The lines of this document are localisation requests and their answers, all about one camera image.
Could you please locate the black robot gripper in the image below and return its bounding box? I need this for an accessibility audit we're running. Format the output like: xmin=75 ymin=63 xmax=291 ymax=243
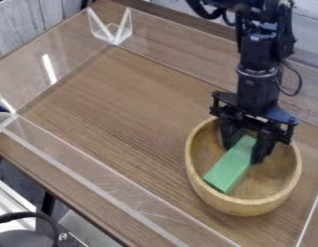
xmin=210 ymin=65 xmax=300 ymax=164

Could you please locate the green rectangular block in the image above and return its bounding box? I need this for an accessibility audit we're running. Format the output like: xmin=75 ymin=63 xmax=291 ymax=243
xmin=203 ymin=135 xmax=256 ymax=194

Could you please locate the light wooden bowl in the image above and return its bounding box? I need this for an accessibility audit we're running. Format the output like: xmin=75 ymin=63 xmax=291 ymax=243
xmin=185 ymin=117 xmax=302 ymax=217

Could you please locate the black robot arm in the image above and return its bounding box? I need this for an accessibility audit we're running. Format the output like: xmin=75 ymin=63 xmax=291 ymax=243
xmin=185 ymin=0 xmax=299 ymax=164

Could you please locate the black table leg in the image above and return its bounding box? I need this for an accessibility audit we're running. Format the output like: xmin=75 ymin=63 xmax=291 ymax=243
xmin=41 ymin=192 xmax=55 ymax=216

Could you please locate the black chair armrest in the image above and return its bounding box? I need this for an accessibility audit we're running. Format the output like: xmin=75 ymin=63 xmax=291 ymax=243
xmin=0 ymin=211 xmax=59 ymax=247

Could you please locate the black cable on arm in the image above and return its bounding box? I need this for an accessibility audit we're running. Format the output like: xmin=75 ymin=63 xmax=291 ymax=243
xmin=274 ymin=59 xmax=303 ymax=97

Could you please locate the clear acrylic tray wall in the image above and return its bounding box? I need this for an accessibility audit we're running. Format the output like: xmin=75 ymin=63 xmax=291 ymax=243
xmin=0 ymin=2 xmax=318 ymax=247

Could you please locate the clear acrylic corner bracket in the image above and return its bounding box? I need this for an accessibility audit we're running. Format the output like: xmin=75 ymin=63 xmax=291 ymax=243
xmin=87 ymin=8 xmax=132 ymax=45

